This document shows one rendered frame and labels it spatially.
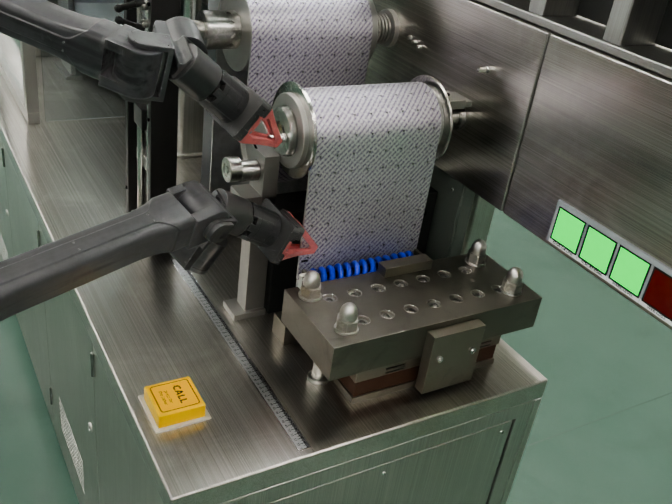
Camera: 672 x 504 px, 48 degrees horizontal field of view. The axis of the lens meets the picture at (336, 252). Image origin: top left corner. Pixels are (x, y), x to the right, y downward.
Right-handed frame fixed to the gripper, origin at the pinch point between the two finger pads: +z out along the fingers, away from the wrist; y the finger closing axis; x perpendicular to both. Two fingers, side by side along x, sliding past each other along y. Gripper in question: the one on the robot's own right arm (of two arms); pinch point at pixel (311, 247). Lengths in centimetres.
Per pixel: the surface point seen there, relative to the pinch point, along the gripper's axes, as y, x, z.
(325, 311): 11.5, -5.2, -0.6
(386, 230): 0.3, 7.9, 11.9
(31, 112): -102, -25, -14
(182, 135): -75, -8, 11
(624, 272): 35.3, 24.0, 20.3
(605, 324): -67, -1, 216
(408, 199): 0.2, 14.2, 12.2
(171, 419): 13.5, -27.3, -16.1
